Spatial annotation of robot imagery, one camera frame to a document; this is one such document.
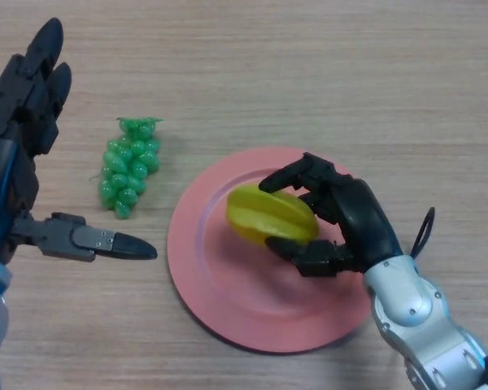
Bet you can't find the yellow starfruit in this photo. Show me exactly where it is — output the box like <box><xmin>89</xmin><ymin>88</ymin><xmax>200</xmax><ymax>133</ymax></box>
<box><xmin>226</xmin><ymin>184</ymin><xmax>320</xmax><ymax>248</ymax></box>

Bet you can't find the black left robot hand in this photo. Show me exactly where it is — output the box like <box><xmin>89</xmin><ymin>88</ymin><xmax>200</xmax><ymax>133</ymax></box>
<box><xmin>0</xmin><ymin>16</ymin><xmax>159</xmax><ymax>265</ymax></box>

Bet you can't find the pink round plate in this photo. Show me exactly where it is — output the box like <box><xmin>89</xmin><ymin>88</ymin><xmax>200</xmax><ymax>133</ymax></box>
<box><xmin>166</xmin><ymin>146</ymin><xmax>373</xmax><ymax>355</ymax></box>

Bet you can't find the green grape bunch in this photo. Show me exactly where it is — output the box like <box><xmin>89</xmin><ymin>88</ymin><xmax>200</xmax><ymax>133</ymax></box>
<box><xmin>89</xmin><ymin>116</ymin><xmax>163</xmax><ymax>220</ymax></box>

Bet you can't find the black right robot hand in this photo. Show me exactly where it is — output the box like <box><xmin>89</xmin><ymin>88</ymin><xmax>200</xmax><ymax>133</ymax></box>
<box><xmin>258</xmin><ymin>152</ymin><xmax>404</xmax><ymax>278</ymax></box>

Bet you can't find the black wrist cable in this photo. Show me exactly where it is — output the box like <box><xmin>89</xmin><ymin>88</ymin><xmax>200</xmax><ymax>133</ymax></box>
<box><xmin>410</xmin><ymin>206</ymin><xmax>436</xmax><ymax>259</ymax></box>

